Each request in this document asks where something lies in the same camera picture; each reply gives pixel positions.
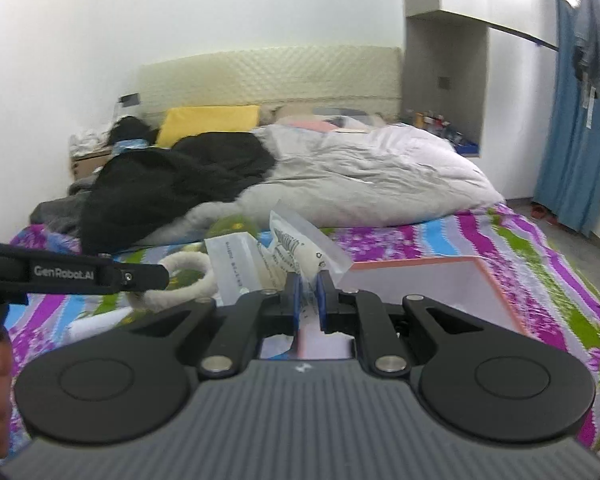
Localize dark grey cloth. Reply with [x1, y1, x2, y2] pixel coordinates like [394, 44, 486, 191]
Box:
[29, 180, 101, 236]

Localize white crumpled cloth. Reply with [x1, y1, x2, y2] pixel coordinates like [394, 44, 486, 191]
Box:
[70, 127, 113, 156]

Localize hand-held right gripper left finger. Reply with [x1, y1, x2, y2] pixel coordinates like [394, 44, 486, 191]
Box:
[125, 272, 302, 378]

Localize cream padded headboard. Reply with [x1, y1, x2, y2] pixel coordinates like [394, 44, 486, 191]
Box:
[137, 45, 403, 121]

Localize pink cloth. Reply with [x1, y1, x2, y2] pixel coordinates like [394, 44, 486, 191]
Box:
[280, 117, 341, 133]

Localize clear plastic packet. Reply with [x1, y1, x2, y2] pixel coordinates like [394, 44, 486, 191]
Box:
[267, 210, 353, 322]

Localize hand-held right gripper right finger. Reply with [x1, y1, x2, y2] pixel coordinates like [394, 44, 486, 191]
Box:
[316, 270, 486, 375]

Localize colourful printed bedsheet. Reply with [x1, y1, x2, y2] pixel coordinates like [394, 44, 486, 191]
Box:
[2, 202, 600, 453]

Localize blue curtain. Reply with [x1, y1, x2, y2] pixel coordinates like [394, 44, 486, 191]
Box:
[532, 0, 600, 238]

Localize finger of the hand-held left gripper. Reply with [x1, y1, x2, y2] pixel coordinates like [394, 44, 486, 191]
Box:
[115, 262, 171, 294]

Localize yellow pillow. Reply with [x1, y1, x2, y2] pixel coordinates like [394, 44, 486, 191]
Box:
[156, 105, 261, 148]

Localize white plush loop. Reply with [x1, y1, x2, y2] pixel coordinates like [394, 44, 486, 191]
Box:
[129, 252, 218, 311]

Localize dark clothes rail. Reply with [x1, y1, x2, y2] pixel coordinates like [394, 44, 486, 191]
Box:
[487, 20, 561, 52]

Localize row of small bottles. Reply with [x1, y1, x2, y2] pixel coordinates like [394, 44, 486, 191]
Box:
[412, 110, 463, 137]

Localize grey duvet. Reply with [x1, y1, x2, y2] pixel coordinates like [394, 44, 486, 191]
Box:
[145, 122, 506, 246]

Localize black clothing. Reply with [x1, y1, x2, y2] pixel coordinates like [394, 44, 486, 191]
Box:
[80, 116, 276, 256]

